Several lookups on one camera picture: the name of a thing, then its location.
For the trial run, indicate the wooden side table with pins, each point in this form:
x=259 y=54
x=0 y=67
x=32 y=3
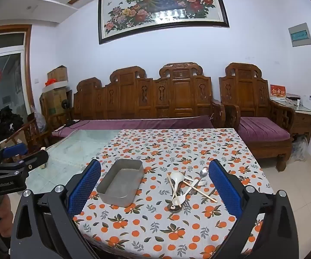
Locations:
x=302 y=121

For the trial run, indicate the wooden side chair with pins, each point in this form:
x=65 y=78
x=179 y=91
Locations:
x=31 y=137

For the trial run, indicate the clear plastic bag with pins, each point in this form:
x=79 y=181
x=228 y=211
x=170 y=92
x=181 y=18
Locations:
x=39 y=120

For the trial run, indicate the large cardboard box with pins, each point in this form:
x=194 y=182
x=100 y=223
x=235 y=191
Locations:
x=54 y=102

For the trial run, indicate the purple sofa cushion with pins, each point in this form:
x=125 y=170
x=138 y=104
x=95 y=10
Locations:
x=134 y=125

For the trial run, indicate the rectangular metal tray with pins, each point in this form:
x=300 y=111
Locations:
x=120 y=186

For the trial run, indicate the small cardboard box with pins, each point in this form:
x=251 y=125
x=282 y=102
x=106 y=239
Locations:
x=58 y=74

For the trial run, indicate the framed peacock flower painting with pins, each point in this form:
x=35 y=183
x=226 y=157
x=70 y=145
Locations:
x=161 y=5

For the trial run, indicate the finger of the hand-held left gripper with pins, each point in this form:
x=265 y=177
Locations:
x=35 y=160
x=15 y=150

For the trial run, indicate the wooden block with black band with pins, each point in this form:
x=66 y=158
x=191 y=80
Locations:
x=43 y=165

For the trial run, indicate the white ceramic spoon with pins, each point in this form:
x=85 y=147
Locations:
x=177 y=200
x=177 y=177

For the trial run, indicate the carved wooden sofa bench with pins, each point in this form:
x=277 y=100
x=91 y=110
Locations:
x=150 y=97

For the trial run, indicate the white device box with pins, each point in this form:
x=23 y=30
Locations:
x=309 y=103

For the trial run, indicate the wooden framed glass door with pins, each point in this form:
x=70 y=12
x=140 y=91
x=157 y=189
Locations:
x=7 y=67

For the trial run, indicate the plastic bag under side table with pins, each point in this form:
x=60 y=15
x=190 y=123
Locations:
x=300 y=148

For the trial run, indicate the orange red plastic item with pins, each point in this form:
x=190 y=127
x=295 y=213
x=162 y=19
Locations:
x=50 y=81

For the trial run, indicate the orange fruit print tablecloth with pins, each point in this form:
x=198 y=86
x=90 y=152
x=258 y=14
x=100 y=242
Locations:
x=155 y=221

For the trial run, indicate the grey wall electrical panel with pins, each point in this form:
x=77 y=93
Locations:
x=300 y=34

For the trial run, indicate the person's left hand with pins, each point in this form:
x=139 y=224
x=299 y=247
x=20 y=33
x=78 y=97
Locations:
x=5 y=207

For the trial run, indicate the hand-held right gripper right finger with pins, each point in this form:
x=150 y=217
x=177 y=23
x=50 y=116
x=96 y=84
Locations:
x=224 y=191

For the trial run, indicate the small black fan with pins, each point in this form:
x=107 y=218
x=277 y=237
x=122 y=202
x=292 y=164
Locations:
x=65 y=104

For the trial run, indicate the carved wooden armchair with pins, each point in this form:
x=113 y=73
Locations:
x=250 y=94

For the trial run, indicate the purple armchair cushion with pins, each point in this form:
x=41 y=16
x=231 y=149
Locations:
x=260 y=129

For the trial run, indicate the red gift box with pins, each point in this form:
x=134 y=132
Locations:
x=277 y=92

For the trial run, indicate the dark clothes pile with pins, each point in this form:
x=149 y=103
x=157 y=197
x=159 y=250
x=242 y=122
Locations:
x=5 y=124

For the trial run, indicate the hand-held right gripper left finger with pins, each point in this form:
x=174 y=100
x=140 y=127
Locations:
x=86 y=187

